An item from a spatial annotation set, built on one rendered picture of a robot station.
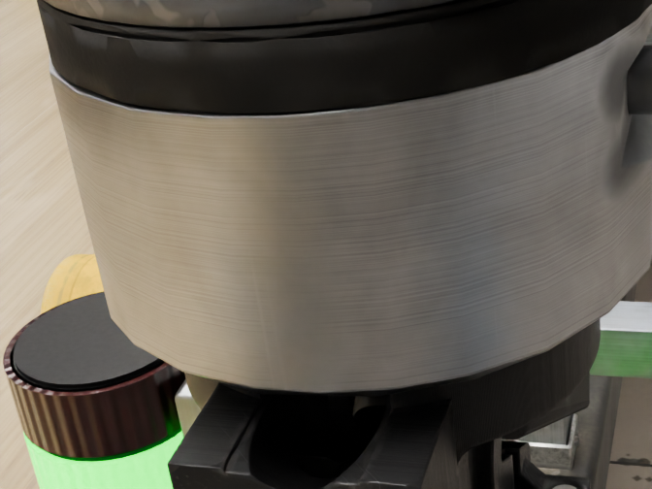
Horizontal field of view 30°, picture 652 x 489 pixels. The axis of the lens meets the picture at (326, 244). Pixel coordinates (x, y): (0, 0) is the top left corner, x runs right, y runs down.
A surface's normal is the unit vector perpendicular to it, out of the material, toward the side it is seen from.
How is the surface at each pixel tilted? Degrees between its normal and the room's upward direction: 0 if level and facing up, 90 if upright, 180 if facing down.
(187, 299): 90
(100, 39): 90
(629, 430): 0
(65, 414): 90
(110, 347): 0
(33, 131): 0
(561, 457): 90
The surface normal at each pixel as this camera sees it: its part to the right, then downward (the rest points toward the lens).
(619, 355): -0.29, 0.48
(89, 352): -0.13, -0.88
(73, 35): -0.76, 0.39
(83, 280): -0.23, -0.63
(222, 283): -0.49, 0.45
